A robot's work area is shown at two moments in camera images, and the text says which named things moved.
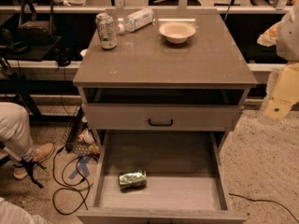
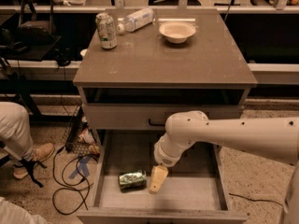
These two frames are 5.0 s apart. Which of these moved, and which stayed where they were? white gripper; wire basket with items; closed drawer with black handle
Moved: white gripper
Stayed: wire basket with items; closed drawer with black handle
